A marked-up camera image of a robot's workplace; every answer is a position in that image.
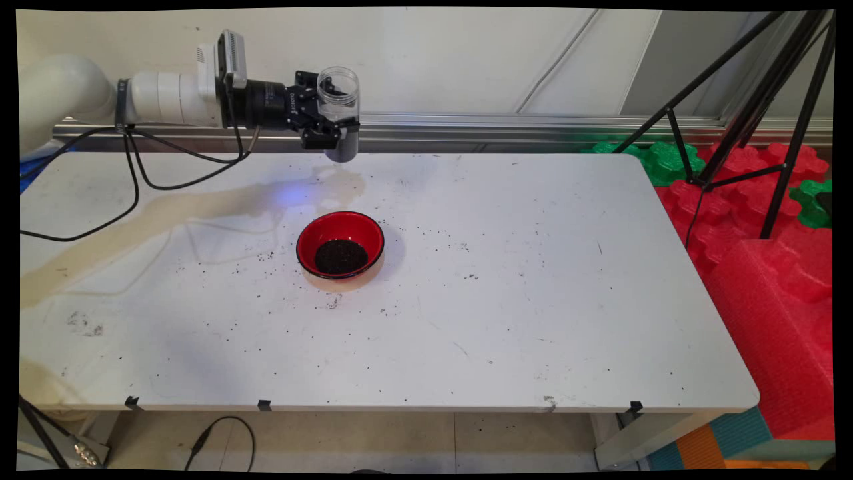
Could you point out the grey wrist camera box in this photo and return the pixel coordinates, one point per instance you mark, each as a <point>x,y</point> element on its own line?
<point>232,56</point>

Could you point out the black seeds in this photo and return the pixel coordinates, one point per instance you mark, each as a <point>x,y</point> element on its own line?
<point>341,256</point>

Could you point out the teal and orange foam mat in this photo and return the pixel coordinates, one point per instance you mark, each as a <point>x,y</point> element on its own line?
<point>720,443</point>

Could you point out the clear plastic jar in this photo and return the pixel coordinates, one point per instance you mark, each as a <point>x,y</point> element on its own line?
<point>343,106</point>

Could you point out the grey table leg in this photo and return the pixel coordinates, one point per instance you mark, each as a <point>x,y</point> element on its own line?
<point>646,440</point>
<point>86,426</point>

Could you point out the large red foam block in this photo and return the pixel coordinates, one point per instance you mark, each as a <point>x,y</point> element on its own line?
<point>780,333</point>

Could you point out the red bowl with black rim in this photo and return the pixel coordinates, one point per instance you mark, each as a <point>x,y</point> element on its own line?
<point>333,226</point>

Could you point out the aluminium rail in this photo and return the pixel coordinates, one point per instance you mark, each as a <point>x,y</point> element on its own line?
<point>533,126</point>

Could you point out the black tripod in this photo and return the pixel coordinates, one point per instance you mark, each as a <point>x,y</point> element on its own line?
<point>756,110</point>

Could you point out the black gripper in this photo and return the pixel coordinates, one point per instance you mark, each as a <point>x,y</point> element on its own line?
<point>266,105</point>

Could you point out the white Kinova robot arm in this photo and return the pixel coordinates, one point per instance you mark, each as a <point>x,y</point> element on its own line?
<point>66,93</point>

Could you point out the blue object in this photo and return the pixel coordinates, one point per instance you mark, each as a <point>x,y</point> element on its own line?
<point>33,174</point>

